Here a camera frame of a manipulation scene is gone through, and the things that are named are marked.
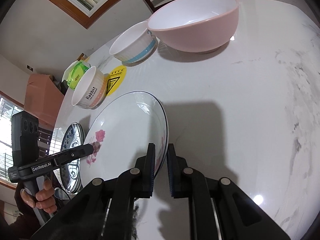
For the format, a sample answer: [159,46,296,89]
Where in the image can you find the white plate pink flowers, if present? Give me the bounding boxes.
[80,91,169,186]

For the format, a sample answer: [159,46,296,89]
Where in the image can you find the white Rabbit bowl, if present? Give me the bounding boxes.
[71,66,107,109]

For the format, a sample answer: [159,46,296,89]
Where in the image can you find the white Dog bowl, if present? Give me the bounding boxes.
[109,21,157,64]

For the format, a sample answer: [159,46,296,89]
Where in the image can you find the pink bowl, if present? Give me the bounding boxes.
[148,0,239,53]

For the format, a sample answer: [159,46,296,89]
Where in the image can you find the person's left hand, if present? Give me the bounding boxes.
[20,178,57,214]

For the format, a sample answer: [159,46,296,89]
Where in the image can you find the large blue floral plate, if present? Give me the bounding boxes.
[60,122,85,194]

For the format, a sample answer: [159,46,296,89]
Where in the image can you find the dark wooden side chair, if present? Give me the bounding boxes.
[37,126,53,157]

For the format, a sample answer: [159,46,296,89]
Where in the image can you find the green tissue box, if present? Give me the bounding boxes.
[62,60,91,90]

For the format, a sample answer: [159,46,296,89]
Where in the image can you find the yellow warning sticker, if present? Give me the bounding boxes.
[103,65,127,96]

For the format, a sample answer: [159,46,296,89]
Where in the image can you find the light wooden chair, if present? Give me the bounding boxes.
[77,53,88,61]

